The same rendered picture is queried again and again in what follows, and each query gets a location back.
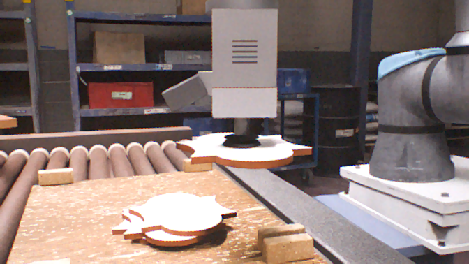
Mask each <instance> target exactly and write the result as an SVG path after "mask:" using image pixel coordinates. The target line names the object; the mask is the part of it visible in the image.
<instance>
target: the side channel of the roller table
mask: <svg viewBox="0 0 469 264"><path fill-rule="evenodd" d="M166 140H170V141H173V142H175V143H176V142H180V141H181V140H190V141H193V130H192V129H191V128H189V127H188V126H181V127H165V128H150V129H122V130H106V131H78V132H63V133H33V135H3V136H0V151H4V152H6V153H7V154H8V156H9V155H10V154H11V153H12V152H13V151H16V150H19V149H23V150H26V151H27V152H28V153H29V156H30V154H31V153H32V151H34V150H36V149H40V148H42V149H46V150H47V151H48V152H49V155H50V154H51V152H52V150H53V149H56V148H58V147H63V148H66V149H67V150H68V152H69V154H70V152H71V150H72V149H73V148H76V146H78V145H81V146H83V147H84V148H85V149H87V150H88V152H90V150H91V148H92V147H93V146H94V145H102V146H104V148H106V150H107V152H108V150H109V148H110V146H111V145H113V144H115V143H118V144H120V145H123V146H124V148H125V150H126V148H127V146H128V145H129V144H130V143H132V142H136V143H138V144H140V145H141V146H142V147H143V149H144V146H145V145H146V143H148V142H151V141H152V142H157V143H158V144H159V145H160V146H161V144H162V143H163V142H164V141H166ZM88 161H90V158H89V160H88Z"/></svg>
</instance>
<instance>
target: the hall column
mask: <svg viewBox="0 0 469 264"><path fill-rule="evenodd" d="M372 13H373V0H353V7H352V40H351V46H350V73H349V85H358V86H362V88H361V103H360V115H361V117H360V118H359V145H358V164H357V165H358V166H360V165H367V164H369V161H370V159H371V156H370V159H368V158H366V157H365V143H366V107H367V101H368V86H369V58H370V44H371V25H372Z"/></svg>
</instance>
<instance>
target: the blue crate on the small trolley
mask: <svg viewBox="0 0 469 264"><path fill-rule="evenodd" d="M276 86H277V94H298V93H309V92H310V91H311V70H310V69H302V68H277V72H276Z"/></svg>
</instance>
